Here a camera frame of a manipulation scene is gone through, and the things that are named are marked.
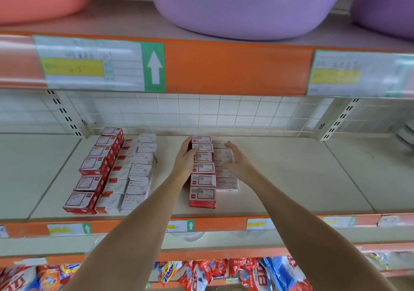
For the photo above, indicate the person's right forearm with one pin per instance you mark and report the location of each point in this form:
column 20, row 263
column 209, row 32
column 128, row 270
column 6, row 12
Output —
column 317, row 242

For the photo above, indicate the white shelf with orange edges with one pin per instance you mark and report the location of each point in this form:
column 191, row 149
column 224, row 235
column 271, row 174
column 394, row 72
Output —
column 32, row 171

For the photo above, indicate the white perforated shelf upright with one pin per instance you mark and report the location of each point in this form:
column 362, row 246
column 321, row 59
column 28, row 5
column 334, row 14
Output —
column 338, row 119
column 66, row 114

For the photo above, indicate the large label with green arrow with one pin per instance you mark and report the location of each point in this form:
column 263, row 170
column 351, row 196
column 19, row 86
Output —
column 359, row 74
column 97, row 64

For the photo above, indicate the person's right hand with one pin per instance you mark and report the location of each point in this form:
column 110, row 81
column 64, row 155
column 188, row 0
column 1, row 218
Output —
column 242, row 166

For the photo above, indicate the stacks of wrapped containers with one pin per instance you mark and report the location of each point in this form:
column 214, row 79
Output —
column 406, row 134

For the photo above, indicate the small price label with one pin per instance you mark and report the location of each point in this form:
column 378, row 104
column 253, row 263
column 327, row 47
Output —
column 68, row 229
column 260, row 223
column 180, row 226
column 3, row 232
column 339, row 221

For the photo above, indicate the pile of large red bags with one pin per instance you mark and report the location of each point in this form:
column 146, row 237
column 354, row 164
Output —
column 265, row 273

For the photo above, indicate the purple plastic basin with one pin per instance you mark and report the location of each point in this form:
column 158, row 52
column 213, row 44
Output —
column 246, row 6
column 388, row 6

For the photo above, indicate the white handwritten label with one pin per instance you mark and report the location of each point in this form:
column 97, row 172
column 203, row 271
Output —
column 389, row 221

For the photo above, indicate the person's left hand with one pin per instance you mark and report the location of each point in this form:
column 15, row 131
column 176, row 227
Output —
column 184, row 161

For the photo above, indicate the person's left forearm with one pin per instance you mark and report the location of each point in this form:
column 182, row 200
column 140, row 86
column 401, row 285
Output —
column 123, row 242

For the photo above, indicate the pile of small colourful packets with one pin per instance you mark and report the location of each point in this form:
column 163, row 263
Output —
column 32, row 278

